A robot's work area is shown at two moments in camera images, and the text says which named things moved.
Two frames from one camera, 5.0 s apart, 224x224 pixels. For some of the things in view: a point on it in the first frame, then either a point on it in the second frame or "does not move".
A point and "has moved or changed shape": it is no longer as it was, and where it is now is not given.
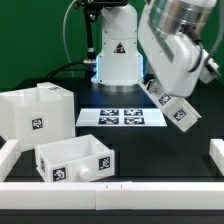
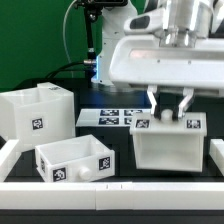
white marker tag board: x=120 y=117 does not move
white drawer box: x=179 y=110 has moved or changed shape
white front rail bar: x=114 y=196 does not move
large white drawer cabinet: x=36 y=116 does not move
